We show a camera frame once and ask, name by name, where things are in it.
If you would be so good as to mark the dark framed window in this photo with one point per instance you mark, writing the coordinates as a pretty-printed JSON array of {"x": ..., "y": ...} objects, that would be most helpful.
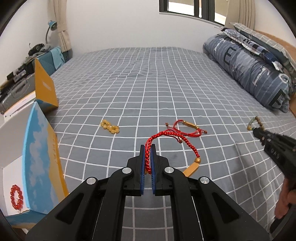
[{"x": 210, "y": 10}]

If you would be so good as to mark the teal plastic crate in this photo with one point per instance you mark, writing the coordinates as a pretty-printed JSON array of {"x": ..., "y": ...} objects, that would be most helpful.
[{"x": 46, "y": 61}]

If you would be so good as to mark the red cord bracelet gold pendant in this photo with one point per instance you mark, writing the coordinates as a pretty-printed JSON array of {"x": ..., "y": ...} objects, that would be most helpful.
[{"x": 176, "y": 145}]

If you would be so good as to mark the white box blue yellow lid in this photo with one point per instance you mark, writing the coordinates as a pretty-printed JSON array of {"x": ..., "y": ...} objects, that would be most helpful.
[{"x": 32, "y": 180}]

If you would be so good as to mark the grey checked bed sheet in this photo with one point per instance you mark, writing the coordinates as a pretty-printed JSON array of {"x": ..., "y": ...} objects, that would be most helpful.
[{"x": 141, "y": 89}]

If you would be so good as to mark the right hand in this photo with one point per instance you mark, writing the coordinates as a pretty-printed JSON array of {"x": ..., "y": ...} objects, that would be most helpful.
[{"x": 287, "y": 197}]

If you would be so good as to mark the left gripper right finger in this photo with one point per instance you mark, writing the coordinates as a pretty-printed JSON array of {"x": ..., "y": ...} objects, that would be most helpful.
[{"x": 200, "y": 209}]

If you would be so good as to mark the black headphones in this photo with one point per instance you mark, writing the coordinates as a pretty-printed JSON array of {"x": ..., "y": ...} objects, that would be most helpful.
[{"x": 36, "y": 49}]

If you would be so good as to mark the grey checked pillow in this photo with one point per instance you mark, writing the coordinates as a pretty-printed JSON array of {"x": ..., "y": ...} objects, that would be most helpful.
[{"x": 280, "y": 51}]

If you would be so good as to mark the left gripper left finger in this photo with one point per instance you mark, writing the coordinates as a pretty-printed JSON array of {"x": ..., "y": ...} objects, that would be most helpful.
[{"x": 95, "y": 209}]

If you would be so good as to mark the red cord bracelet gold tube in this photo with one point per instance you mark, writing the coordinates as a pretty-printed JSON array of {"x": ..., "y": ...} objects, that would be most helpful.
[{"x": 185, "y": 128}]

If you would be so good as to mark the grey plastic case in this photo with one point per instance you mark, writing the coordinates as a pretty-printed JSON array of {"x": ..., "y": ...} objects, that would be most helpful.
[{"x": 21, "y": 89}]

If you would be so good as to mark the light blue cloth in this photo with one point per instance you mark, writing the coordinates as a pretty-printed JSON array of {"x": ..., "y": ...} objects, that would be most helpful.
[{"x": 58, "y": 58}]

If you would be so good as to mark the yellow amber bead charm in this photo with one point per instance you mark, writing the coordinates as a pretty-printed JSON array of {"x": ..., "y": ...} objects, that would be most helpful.
[{"x": 106, "y": 125}]

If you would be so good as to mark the blue desk lamp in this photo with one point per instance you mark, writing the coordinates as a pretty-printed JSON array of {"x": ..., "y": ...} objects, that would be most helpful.
[{"x": 52, "y": 26}]

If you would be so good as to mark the beige curtain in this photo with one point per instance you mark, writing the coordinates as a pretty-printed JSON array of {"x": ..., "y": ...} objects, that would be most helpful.
[
  {"x": 241, "y": 11},
  {"x": 60, "y": 7}
]

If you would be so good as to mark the beige left curtain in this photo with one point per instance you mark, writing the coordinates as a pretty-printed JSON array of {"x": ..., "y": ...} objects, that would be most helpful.
[{"x": 60, "y": 7}]

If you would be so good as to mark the beige right curtain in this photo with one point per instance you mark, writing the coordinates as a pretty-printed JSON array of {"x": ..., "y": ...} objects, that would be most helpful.
[{"x": 241, "y": 11}]

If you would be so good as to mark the blue patterned pillow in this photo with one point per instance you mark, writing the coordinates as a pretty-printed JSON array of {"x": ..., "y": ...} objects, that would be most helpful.
[{"x": 255, "y": 48}]

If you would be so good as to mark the rolled blue grey duvet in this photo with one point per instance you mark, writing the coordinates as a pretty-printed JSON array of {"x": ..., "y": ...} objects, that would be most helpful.
[{"x": 267, "y": 85}]

